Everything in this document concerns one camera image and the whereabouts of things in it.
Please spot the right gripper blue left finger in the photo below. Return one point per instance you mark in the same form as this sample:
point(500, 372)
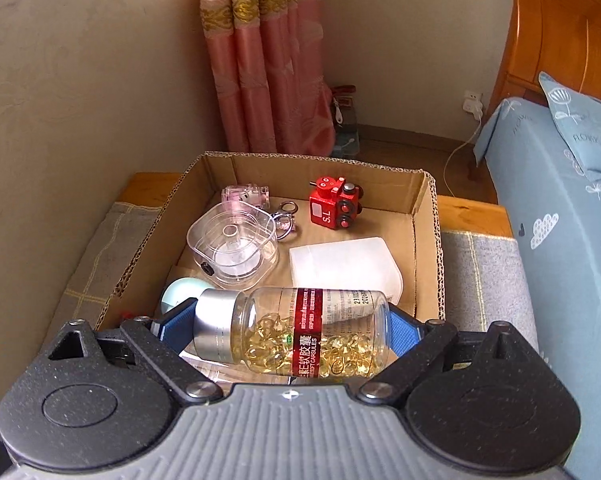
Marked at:
point(159, 343)

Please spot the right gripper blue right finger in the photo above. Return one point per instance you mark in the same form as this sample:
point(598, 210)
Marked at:
point(421, 348)

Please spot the mint green oval case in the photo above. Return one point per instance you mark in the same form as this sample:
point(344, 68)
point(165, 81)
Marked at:
point(181, 290)

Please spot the capsule bottle silver cap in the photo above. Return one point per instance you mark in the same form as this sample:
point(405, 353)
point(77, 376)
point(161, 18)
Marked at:
point(295, 332)

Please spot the white plastic bottle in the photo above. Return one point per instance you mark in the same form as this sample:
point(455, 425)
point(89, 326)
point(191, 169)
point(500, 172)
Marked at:
point(363, 264)

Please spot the clear round plastic container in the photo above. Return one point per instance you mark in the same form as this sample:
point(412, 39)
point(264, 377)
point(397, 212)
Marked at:
point(235, 244)

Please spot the brown cardboard box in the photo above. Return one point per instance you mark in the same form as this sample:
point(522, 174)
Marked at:
point(399, 205)

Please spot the blue bed sheet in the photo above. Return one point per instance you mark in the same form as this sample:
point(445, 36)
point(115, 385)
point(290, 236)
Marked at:
point(555, 213)

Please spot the dark object by curtain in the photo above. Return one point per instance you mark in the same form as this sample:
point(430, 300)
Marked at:
point(347, 139)

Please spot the blue patterned pillow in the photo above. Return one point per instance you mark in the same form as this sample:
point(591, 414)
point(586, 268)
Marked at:
point(577, 118)

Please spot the pink gold-trimmed curtain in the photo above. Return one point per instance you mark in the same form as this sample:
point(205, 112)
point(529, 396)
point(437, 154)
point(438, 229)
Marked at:
point(266, 58)

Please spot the wooden bed headboard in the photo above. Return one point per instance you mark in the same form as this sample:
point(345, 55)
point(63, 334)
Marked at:
point(559, 37)

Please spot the pink toy camera keychain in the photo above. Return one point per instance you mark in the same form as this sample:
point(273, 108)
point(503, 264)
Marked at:
point(259, 197)

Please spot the white wall charger plug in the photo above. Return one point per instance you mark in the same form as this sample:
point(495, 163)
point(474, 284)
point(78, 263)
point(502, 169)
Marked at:
point(473, 105)

